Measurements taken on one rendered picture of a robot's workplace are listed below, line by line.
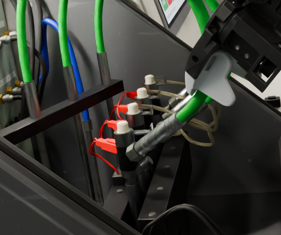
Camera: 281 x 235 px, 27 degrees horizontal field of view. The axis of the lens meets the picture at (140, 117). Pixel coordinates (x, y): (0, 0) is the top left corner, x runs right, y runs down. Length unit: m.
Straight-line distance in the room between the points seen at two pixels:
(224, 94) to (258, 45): 0.09
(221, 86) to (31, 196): 0.23
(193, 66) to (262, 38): 0.09
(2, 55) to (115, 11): 0.23
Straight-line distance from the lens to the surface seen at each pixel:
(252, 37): 0.53
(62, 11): 0.97
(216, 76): 0.59
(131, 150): 0.72
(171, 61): 1.11
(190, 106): 0.65
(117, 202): 0.89
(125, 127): 0.82
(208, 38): 0.55
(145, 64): 1.12
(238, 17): 0.53
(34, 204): 0.50
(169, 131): 0.68
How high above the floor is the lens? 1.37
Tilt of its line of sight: 18 degrees down
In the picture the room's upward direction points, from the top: 9 degrees counter-clockwise
